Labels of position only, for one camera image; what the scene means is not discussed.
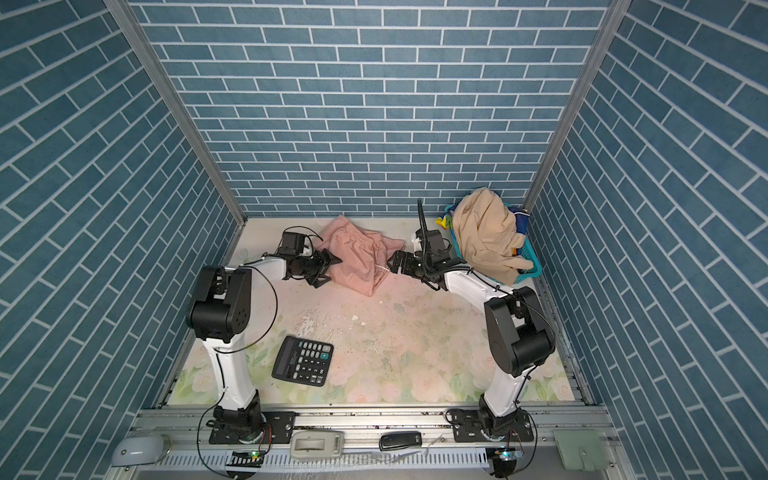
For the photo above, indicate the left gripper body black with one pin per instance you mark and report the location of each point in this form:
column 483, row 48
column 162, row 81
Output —
column 312, row 266

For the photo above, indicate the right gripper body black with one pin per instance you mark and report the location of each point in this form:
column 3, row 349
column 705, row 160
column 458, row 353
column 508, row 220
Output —
column 419, row 267

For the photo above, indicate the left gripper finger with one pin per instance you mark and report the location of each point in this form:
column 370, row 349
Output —
column 318, row 279
column 328, row 259

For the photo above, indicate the pink shorts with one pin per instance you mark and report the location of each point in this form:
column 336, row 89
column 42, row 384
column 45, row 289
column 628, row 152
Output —
column 363, row 254

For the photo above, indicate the beige shorts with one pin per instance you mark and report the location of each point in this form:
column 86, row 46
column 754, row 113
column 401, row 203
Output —
column 487, row 236

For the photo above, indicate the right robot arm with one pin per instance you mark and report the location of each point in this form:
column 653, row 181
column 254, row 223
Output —
column 519, row 336

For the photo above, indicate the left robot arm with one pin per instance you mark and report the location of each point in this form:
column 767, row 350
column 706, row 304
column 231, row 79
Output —
column 219, row 315

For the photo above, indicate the multicolour cloth in basket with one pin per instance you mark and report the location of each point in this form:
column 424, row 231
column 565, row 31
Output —
column 444, row 222

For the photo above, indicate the black desk calculator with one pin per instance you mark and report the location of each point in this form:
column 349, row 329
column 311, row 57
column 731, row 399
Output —
column 303, row 361

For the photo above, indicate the teal plastic basket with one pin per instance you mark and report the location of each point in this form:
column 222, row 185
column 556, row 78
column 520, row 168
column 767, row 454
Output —
column 526, row 251

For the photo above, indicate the beige plastic holder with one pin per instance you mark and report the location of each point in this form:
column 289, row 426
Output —
column 316, row 444

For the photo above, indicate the black car key fob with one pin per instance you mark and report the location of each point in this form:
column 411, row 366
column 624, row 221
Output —
column 401, row 440

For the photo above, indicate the left circuit board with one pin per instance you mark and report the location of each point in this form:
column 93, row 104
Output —
column 245, row 459

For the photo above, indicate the circuit board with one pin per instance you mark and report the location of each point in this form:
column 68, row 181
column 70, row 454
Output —
column 245, row 459
column 504, row 454

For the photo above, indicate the right circuit board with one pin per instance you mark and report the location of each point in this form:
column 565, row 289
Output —
column 504, row 454

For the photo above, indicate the green leather wallet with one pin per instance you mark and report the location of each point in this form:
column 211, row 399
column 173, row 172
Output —
column 581, row 450

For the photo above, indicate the grey computer mouse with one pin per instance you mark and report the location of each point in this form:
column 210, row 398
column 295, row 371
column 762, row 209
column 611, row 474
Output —
column 144, row 449

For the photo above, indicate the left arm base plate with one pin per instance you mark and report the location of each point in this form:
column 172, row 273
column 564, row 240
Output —
column 273, row 427

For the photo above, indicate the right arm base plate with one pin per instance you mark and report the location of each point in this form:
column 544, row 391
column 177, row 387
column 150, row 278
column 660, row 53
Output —
column 480, row 425

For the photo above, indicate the white slotted cable duct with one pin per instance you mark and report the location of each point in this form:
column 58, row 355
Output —
column 280, row 461

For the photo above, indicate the aluminium front rail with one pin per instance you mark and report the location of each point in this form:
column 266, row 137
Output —
column 362, row 426

